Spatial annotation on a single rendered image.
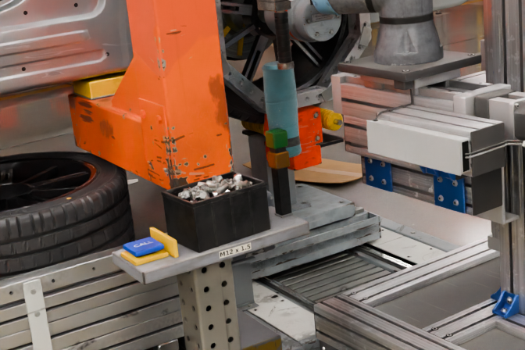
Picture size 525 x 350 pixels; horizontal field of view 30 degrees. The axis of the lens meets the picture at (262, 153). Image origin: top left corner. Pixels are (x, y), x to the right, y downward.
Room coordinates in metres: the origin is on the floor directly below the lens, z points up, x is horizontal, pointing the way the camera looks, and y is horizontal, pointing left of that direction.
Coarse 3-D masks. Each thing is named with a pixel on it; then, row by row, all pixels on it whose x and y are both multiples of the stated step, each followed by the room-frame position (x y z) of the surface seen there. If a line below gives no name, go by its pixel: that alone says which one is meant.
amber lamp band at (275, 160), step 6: (270, 156) 2.21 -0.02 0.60; (276, 156) 2.20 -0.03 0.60; (282, 156) 2.20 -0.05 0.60; (288, 156) 2.21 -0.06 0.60; (270, 162) 2.22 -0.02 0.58; (276, 162) 2.20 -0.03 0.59; (282, 162) 2.20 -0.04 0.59; (288, 162) 2.21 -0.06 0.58; (276, 168) 2.20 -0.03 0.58; (282, 168) 2.20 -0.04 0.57
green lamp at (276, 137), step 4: (268, 132) 2.22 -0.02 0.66; (272, 132) 2.21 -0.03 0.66; (276, 132) 2.20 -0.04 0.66; (280, 132) 2.21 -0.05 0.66; (284, 132) 2.21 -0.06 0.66; (268, 136) 2.21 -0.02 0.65; (272, 136) 2.20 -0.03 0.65; (276, 136) 2.20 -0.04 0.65; (280, 136) 2.20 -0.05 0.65; (284, 136) 2.21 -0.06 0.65; (268, 140) 2.22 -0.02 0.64; (272, 140) 2.20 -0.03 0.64; (276, 140) 2.20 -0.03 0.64; (280, 140) 2.20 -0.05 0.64; (284, 140) 2.21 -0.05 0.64; (268, 144) 2.22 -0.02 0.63; (272, 144) 2.20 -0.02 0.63; (276, 144) 2.20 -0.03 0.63; (280, 144) 2.20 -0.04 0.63; (284, 144) 2.21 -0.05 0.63; (276, 148) 2.20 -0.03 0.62
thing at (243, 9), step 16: (256, 16) 2.89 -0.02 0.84; (240, 32) 2.82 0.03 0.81; (256, 32) 2.85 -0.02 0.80; (272, 32) 2.92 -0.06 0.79; (256, 48) 2.84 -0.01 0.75; (304, 48) 2.92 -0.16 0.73; (320, 48) 3.01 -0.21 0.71; (336, 48) 2.96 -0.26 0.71; (256, 64) 2.84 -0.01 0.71; (304, 64) 3.02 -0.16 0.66; (320, 64) 2.95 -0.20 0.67; (256, 80) 3.06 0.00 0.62; (304, 80) 2.92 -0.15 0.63
